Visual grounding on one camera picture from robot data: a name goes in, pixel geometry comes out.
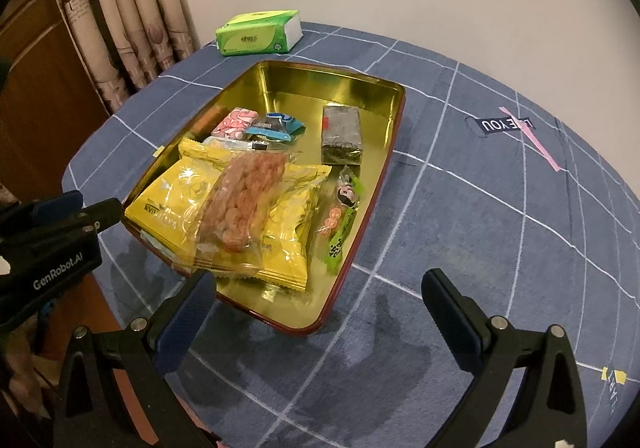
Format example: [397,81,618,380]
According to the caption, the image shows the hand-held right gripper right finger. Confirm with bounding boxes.
[421,268,588,448]

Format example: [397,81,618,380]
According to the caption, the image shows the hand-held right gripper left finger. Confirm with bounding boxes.
[52,270,218,448]

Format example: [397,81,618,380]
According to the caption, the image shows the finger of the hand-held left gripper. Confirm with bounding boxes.
[0,190,84,228]
[75,198,124,232]

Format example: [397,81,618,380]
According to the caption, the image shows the yellow snack packet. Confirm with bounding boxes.
[124,160,226,255]
[177,138,239,172]
[256,163,334,292]

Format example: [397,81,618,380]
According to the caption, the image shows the clear packet of reddish snacks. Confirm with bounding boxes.
[194,152,292,275]

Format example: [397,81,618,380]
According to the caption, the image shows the small white snack packet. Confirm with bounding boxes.
[202,135,272,155]

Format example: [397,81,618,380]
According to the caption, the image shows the pink patterned candy packet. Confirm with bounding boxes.
[211,108,260,142]

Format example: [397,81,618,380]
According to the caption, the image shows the green cartoon snack packet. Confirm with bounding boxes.
[319,166,366,275]

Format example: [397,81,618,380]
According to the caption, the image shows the blue snack packet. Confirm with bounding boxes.
[245,112,306,143]

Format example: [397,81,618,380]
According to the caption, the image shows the gold tin box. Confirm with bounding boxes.
[122,60,407,335]

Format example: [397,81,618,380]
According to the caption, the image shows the dark rectangular snack packet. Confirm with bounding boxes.
[320,103,364,165]

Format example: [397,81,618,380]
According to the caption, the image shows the brown wooden door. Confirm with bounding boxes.
[0,0,112,201]

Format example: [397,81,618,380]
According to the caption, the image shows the blue checked tablecloth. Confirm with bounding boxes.
[67,22,640,448]

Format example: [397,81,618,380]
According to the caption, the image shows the beige patterned curtain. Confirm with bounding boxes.
[45,0,202,117]

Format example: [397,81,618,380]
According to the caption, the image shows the green tissue pack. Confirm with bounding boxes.
[215,9,304,58]

